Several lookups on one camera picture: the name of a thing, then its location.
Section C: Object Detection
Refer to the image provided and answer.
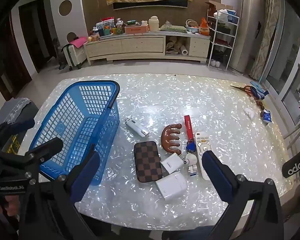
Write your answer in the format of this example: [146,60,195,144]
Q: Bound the white charger plug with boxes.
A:
[161,154,185,174]

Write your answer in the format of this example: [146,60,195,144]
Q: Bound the blue plastic basket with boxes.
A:
[29,80,120,186]

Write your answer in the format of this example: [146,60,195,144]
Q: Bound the orange plastic bag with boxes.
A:
[199,17,210,36]

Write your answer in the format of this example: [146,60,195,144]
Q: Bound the person's dark blue pants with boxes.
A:
[162,226,215,240]

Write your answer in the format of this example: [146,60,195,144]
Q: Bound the black television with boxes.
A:
[112,0,189,11]

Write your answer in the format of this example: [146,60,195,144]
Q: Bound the pink folded mat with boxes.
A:
[69,37,87,48]

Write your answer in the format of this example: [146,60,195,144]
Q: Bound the pink storage box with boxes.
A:
[125,25,149,34]

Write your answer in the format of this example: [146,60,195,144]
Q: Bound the grey sofa stool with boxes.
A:
[0,97,39,130]

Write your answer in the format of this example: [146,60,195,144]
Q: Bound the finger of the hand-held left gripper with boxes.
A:
[0,119,36,142]
[0,137,64,170]

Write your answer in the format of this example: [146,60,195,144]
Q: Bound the blue patterned cloth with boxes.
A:
[251,87,269,100]

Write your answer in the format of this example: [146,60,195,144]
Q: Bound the white suitcase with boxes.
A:
[62,42,87,71]

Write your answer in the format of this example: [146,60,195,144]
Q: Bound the white rectangular box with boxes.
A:
[155,171,188,200]

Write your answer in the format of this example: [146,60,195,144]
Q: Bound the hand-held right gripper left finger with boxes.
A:
[17,144,102,240]

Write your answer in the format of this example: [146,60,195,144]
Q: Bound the person's left hand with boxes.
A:
[2,194,22,217]

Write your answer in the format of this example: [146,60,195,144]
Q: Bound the blue flat mop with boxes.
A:
[250,81,269,92]

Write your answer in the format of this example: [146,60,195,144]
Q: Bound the cream lidded jar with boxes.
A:
[148,16,160,32]

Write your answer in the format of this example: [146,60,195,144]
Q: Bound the green embroidered cushion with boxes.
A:
[160,24,187,32]

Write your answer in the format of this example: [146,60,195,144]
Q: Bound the white slim handheld device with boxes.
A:
[124,117,150,138]

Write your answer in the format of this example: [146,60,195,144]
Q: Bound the white dog figurine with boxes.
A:
[184,152,198,177]

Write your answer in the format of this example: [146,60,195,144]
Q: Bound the brown handled scissors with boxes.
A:
[230,85,255,98]

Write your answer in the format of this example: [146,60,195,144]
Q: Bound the beige curtain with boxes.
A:
[249,0,285,80]

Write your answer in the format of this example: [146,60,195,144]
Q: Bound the cream tv cabinet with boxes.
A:
[84,31,212,65]

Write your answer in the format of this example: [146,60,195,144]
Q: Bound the cardboard box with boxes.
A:
[205,0,233,18]

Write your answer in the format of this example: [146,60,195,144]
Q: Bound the white metal rack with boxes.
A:
[207,15,240,69]

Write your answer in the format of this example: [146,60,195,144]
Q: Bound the black bag yellow print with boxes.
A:
[0,130,24,155]

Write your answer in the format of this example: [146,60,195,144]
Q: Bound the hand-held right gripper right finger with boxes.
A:
[202,150,284,240]

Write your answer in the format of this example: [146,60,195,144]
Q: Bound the brown checkered wallet case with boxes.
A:
[134,141,163,183]

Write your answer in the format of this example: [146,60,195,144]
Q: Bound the blue and white packet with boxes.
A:
[262,110,272,125]

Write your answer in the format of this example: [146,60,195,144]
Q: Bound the red strap keychain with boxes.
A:
[184,115,196,153]

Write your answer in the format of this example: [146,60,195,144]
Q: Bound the white remote control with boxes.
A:
[195,132,215,180]

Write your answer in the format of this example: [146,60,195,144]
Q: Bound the black item white print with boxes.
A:
[282,150,300,179]

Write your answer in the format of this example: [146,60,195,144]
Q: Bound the brown wooden massage comb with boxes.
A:
[161,124,183,156]

